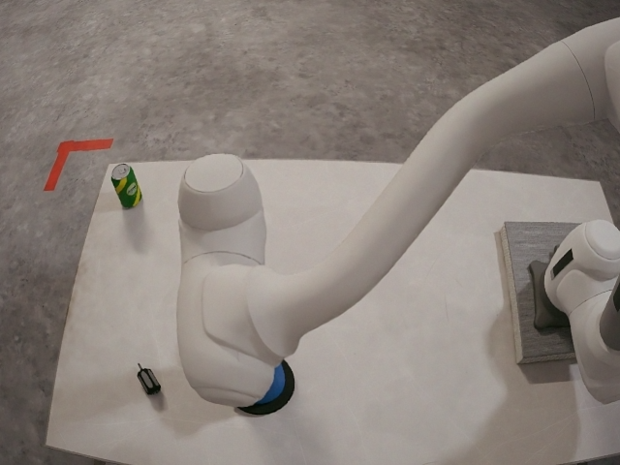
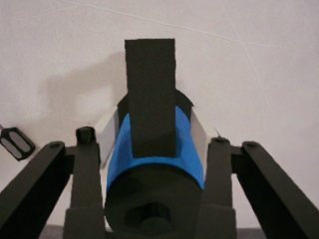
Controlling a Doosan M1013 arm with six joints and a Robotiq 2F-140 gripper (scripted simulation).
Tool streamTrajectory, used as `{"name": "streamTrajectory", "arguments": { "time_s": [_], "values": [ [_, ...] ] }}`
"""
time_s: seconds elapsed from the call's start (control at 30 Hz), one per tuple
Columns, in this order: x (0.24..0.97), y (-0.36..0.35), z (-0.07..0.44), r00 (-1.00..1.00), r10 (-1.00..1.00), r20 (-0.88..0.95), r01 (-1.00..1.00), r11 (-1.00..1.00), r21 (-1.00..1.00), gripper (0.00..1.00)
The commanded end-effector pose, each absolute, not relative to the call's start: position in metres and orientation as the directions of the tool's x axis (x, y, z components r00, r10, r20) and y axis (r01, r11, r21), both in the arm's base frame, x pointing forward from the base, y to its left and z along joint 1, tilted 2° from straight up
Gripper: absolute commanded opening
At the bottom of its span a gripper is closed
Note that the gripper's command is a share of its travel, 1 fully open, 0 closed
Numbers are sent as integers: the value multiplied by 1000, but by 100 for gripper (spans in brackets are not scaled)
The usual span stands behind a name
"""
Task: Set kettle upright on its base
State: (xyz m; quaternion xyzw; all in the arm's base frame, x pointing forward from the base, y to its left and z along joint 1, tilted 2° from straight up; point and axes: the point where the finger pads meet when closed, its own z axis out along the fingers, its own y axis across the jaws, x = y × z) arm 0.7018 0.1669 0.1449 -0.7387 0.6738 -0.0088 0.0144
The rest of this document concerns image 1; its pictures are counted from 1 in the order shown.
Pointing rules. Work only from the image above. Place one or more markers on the black round disc with center stud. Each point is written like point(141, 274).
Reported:
point(280, 401)

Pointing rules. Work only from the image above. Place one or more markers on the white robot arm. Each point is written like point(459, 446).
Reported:
point(237, 319)

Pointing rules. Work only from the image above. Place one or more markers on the green drink can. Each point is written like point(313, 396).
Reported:
point(126, 186)

